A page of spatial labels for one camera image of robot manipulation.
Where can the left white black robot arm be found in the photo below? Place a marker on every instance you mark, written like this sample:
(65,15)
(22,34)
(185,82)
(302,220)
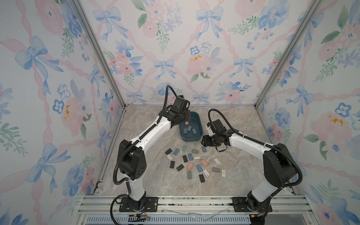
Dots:
(131,160)

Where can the black eraser upper left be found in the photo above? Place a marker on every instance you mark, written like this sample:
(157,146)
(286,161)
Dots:
(168,151)

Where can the white eraser far right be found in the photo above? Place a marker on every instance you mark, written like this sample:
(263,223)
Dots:
(223,173)

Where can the dark teal storage box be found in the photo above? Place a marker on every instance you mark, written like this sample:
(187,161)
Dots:
(191,131)

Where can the teal eraser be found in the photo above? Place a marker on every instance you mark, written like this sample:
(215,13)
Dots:
(199,168)
(184,148)

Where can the teal eraser top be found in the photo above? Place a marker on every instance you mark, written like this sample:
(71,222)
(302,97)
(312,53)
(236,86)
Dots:
(184,148)

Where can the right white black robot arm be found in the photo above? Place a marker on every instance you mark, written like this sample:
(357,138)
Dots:
(279,167)

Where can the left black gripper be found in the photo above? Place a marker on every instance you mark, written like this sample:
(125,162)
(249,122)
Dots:
(187,113)

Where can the white eraser lower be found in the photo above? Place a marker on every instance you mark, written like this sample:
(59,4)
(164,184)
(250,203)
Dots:
(207,174)

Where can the white eraser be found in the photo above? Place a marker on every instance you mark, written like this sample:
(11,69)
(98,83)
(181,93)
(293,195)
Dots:
(223,173)
(169,157)
(217,161)
(207,174)

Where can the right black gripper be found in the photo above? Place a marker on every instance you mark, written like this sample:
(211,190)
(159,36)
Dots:
(205,141)

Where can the white eraser left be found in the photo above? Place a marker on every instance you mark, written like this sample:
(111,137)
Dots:
(169,157)

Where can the black eraser tilted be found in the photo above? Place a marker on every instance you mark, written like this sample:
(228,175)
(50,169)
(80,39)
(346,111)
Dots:
(180,167)

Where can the black eraser bottom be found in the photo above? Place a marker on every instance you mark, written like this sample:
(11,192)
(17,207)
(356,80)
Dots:
(201,177)

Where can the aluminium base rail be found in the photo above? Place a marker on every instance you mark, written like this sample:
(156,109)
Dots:
(195,210)

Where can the teal eraser lower centre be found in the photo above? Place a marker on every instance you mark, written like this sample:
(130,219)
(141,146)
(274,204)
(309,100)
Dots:
(199,168)

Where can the black eraser centre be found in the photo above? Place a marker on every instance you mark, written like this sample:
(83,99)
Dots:
(185,159)

